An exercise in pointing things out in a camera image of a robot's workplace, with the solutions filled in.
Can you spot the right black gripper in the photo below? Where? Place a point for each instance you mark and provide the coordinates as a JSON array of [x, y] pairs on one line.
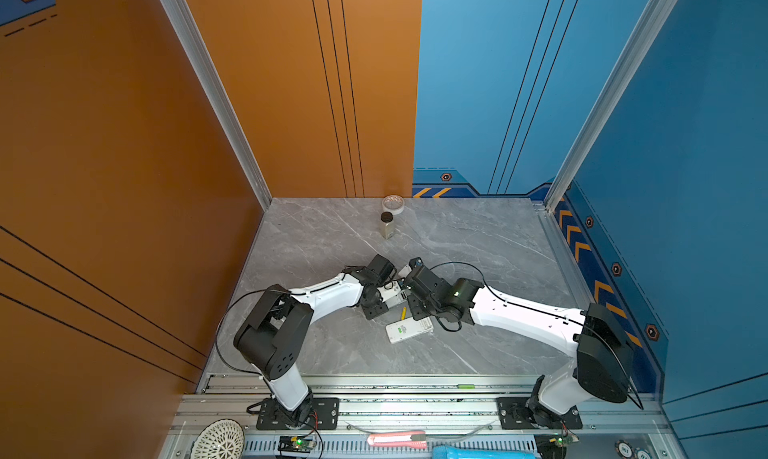
[[412, 302]]

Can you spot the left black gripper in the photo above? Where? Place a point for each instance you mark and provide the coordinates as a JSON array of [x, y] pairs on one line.
[[374, 312]]

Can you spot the white remote control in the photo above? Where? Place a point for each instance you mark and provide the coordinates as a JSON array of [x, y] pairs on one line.
[[408, 328]]

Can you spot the white remote with display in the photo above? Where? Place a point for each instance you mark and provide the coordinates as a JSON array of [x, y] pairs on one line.
[[395, 301]]

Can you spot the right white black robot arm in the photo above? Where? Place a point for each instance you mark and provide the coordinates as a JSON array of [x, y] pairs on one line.
[[600, 353]]

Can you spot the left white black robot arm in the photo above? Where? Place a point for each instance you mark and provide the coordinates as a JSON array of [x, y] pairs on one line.
[[274, 331]]

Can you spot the small brown-capped jar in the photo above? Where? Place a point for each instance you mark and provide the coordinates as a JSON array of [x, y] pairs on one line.
[[387, 225]]

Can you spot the pink box cutter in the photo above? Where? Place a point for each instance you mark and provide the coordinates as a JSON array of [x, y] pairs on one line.
[[406, 439]]

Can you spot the cyan cylinder object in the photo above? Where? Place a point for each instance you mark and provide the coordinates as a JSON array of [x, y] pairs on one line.
[[449, 452]]

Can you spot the green circuit board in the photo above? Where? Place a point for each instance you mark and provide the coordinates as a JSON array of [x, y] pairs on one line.
[[296, 446]]

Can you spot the white mesh basket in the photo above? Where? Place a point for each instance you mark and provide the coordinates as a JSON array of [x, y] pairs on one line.
[[222, 439]]

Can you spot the aluminium rail frame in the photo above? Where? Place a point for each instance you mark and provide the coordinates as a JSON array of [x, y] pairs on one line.
[[453, 410]]

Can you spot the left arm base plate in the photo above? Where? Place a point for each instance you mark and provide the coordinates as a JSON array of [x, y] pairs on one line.
[[320, 413]]

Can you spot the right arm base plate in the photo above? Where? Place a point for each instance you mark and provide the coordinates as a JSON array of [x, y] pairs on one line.
[[515, 414]]

